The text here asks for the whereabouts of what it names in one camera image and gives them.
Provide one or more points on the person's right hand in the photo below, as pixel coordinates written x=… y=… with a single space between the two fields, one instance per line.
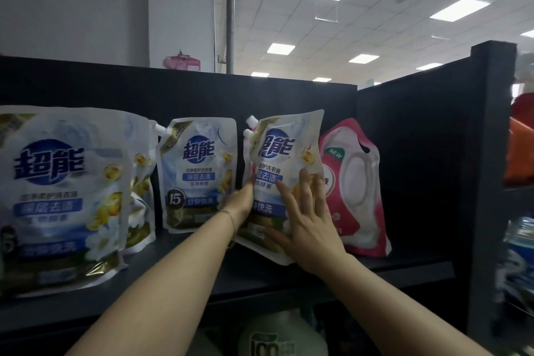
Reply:
x=313 y=239

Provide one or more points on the person's left hand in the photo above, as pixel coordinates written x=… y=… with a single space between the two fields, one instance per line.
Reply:
x=242 y=205

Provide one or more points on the dark metal shelf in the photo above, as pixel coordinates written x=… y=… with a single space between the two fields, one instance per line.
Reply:
x=417 y=118

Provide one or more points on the person's right forearm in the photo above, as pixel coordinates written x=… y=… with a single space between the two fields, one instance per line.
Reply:
x=396 y=318

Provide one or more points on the person's left forearm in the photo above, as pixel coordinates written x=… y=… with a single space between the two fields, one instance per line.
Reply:
x=158 y=297

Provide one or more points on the pink bagged item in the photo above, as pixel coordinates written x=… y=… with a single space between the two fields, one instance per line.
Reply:
x=181 y=63

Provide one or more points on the grey vertical pole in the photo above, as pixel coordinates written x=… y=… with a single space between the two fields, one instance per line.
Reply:
x=230 y=13

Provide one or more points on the blue boxed bottle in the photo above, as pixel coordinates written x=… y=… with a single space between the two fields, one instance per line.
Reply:
x=519 y=243

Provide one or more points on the red spray bottle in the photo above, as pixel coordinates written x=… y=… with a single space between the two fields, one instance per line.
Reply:
x=521 y=143

